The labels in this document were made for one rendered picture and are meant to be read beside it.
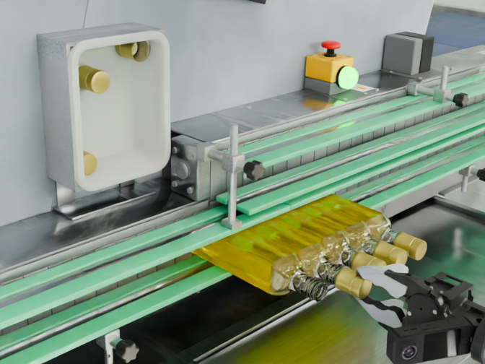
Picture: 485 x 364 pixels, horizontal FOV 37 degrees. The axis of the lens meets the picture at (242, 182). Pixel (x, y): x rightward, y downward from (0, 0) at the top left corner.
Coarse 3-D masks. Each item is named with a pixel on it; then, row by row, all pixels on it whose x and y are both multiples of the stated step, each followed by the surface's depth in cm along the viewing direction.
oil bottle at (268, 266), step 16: (224, 240) 114; (240, 240) 113; (256, 240) 113; (208, 256) 117; (224, 256) 114; (240, 256) 111; (256, 256) 109; (272, 256) 109; (288, 256) 109; (240, 272) 112; (256, 272) 110; (272, 272) 107; (288, 272) 107; (272, 288) 108; (288, 288) 108
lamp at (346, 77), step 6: (342, 66) 145; (348, 66) 145; (342, 72) 144; (348, 72) 144; (354, 72) 144; (336, 78) 145; (342, 78) 144; (348, 78) 144; (354, 78) 145; (342, 84) 145; (348, 84) 144; (354, 84) 146
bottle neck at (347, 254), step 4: (344, 248) 115; (348, 248) 115; (344, 252) 114; (348, 252) 114; (352, 252) 114; (356, 252) 114; (340, 256) 114; (344, 256) 114; (348, 256) 114; (352, 256) 113; (340, 260) 115; (344, 260) 114; (348, 260) 113; (344, 264) 114; (348, 264) 114
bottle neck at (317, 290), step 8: (296, 272) 107; (296, 280) 106; (304, 280) 106; (312, 280) 105; (296, 288) 106; (304, 288) 105; (312, 288) 104; (320, 288) 106; (312, 296) 104; (320, 296) 106
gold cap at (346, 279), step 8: (344, 272) 108; (352, 272) 107; (336, 280) 108; (344, 280) 107; (352, 280) 106; (360, 280) 106; (368, 280) 106; (344, 288) 107; (352, 288) 106; (360, 288) 105; (368, 288) 107; (360, 296) 106
